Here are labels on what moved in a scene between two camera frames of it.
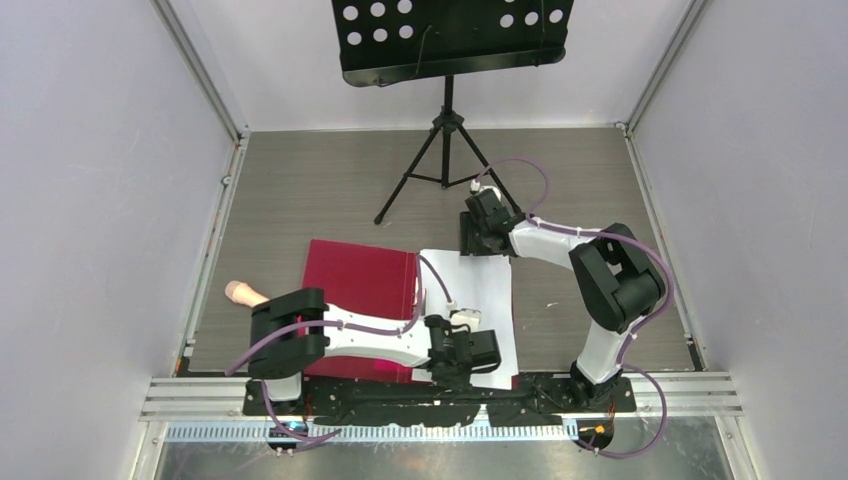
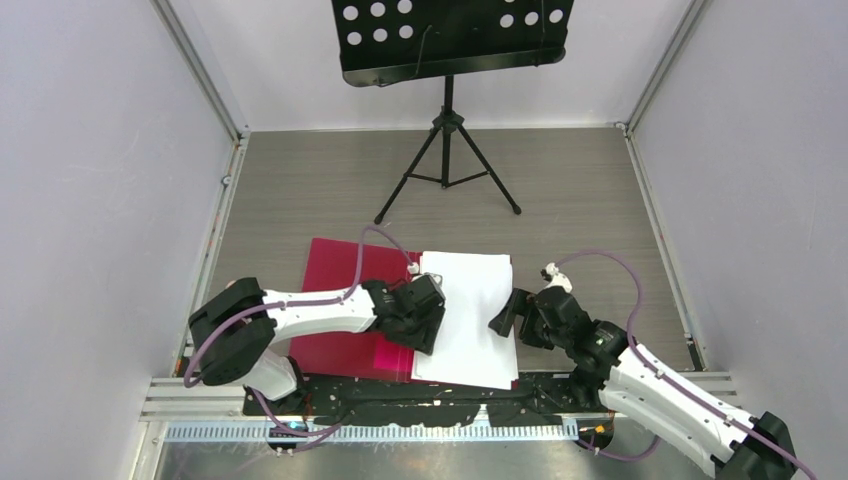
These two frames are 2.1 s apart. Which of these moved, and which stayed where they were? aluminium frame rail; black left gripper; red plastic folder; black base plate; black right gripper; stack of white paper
Moved: black right gripper; black left gripper
Stayed: red plastic folder; stack of white paper; black base plate; aluminium frame rail
